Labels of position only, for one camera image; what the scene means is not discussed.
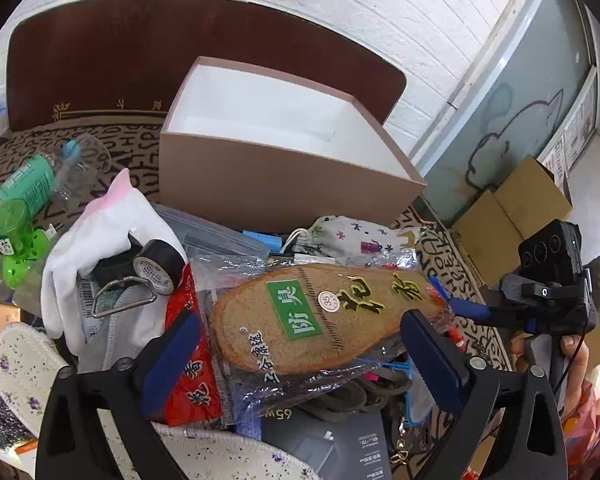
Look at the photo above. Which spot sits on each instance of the black scouring pad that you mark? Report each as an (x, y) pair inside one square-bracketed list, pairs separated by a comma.
[(5, 425)]

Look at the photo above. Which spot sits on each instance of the clear bottle with green label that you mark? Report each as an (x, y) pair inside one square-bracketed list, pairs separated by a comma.
[(25, 185)]

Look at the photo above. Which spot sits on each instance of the white glove with pink cuff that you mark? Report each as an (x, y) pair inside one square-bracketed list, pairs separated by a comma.
[(110, 230)]

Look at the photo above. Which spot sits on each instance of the blue card holder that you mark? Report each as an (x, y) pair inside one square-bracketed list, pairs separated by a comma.
[(417, 400)]

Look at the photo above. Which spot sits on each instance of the small orange box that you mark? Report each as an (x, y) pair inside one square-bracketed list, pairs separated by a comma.
[(5, 317)]

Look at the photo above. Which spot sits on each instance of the frosted glass door with drawing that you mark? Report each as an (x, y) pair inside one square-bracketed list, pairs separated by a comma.
[(520, 60)]

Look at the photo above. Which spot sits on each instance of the brown cardboard box white inside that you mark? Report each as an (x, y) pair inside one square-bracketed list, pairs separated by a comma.
[(260, 185)]

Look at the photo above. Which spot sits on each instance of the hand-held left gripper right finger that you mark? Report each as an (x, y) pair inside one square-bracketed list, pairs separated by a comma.
[(432, 360)]

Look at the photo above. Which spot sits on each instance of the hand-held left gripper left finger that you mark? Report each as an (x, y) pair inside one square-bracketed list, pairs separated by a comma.
[(172, 360)]

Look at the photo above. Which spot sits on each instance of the green plastic cup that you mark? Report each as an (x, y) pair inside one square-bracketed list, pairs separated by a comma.
[(12, 220)]

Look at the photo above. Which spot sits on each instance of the red printed blanket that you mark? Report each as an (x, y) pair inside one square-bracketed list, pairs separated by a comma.
[(595, 435)]

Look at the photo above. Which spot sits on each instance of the grey charger box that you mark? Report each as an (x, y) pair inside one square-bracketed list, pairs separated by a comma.
[(330, 450)]

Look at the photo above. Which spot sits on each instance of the person's right hand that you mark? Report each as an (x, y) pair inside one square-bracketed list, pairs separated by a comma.
[(575, 370)]

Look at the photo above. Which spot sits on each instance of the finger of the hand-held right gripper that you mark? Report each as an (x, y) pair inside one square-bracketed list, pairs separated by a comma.
[(462, 305)]

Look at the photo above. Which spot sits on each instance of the black tape roll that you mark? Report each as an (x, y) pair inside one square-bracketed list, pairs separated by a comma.
[(162, 260)]

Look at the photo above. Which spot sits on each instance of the wall poster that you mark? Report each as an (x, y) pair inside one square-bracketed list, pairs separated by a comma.
[(577, 130)]

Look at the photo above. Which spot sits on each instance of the clear zip bag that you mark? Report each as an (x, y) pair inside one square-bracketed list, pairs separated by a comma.
[(205, 232)]

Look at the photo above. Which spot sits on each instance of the white floral insole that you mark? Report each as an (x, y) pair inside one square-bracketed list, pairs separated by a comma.
[(20, 370), (220, 455)]

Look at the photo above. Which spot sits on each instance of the grey sandal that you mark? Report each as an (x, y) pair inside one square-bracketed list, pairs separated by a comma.
[(350, 395)]

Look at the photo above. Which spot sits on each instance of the brown insole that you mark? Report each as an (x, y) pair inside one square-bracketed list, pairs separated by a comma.
[(290, 310)]

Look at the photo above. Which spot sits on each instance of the open cardboard carton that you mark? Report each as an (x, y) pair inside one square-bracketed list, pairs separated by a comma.
[(510, 220)]

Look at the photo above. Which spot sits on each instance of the grey cloth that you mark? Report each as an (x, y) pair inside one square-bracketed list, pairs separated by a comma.
[(107, 340)]

